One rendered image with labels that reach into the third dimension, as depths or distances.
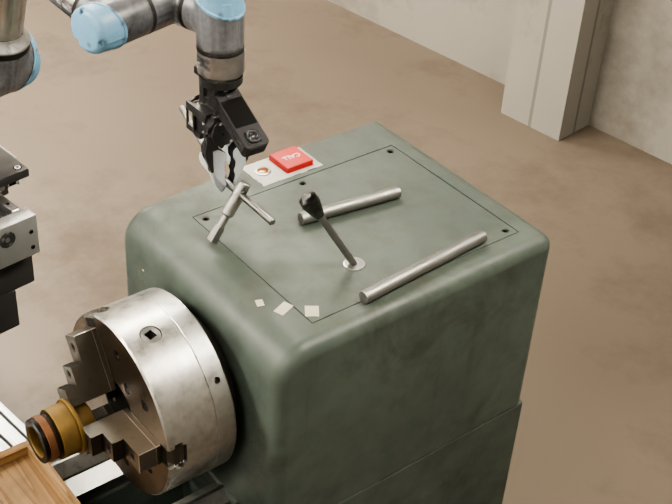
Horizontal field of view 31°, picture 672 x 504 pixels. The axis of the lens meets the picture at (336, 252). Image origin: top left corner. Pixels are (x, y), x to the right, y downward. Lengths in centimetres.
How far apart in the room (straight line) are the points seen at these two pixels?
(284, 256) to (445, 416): 44
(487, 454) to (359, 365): 54
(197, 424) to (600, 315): 236
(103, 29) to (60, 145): 294
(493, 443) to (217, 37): 98
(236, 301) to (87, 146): 288
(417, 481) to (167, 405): 60
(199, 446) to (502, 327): 59
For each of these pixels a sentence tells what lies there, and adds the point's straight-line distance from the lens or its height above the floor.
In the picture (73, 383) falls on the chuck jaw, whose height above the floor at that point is 114.
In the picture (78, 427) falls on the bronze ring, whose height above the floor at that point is 111.
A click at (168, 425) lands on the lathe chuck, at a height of 115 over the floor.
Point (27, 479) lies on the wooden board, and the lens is 215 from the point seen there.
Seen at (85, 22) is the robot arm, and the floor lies 165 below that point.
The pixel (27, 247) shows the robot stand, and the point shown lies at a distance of 238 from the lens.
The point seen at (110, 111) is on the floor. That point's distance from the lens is 495.
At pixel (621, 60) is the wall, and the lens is 492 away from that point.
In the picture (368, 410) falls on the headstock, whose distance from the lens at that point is 200.
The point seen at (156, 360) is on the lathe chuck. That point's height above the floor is 122.
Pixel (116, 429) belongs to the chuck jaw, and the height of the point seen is 110.
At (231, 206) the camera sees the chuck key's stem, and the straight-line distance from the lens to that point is 198.
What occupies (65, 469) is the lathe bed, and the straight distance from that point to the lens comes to 219.
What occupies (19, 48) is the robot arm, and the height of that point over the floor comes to 139.
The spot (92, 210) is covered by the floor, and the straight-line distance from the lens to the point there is 435.
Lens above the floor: 243
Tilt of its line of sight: 36 degrees down
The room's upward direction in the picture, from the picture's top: 4 degrees clockwise
